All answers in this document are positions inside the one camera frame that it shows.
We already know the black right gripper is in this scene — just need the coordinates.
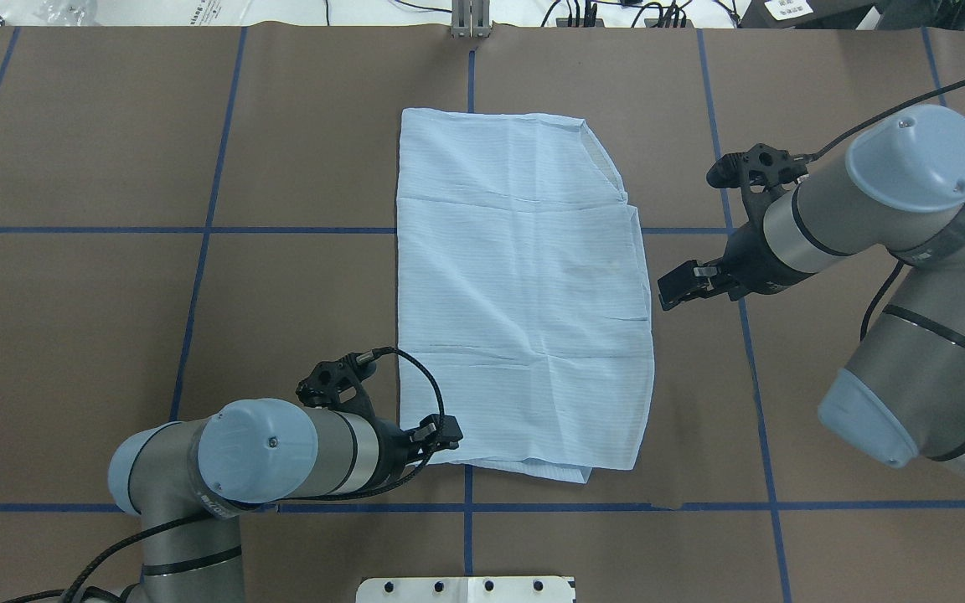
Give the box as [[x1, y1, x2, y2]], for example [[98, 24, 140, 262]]
[[657, 143, 814, 312]]

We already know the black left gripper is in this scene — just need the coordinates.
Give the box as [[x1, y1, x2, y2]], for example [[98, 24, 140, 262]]
[[296, 352, 463, 492]]

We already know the light blue button shirt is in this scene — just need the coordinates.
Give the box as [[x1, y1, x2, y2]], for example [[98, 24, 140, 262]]
[[395, 108, 655, 483]]

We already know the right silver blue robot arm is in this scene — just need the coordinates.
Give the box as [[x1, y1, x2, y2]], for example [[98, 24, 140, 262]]
[[658, 104, 965, 478]]

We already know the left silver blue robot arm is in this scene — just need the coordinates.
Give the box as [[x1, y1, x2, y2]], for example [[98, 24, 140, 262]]
[[62, 347, 463, 602]]

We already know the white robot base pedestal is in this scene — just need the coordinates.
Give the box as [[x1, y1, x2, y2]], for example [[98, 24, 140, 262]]
[[355, 575, 577, 602]]

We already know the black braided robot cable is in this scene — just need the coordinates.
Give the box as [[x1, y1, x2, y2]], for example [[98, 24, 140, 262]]
[[792, 59, 965, 340]]

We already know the grey aluminium frame post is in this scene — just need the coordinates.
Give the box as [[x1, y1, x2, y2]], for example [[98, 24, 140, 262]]
[[451, 0, 493, 39]]

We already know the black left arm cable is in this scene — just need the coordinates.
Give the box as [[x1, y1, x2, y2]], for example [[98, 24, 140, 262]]
[[5, 347, 446, 603]]

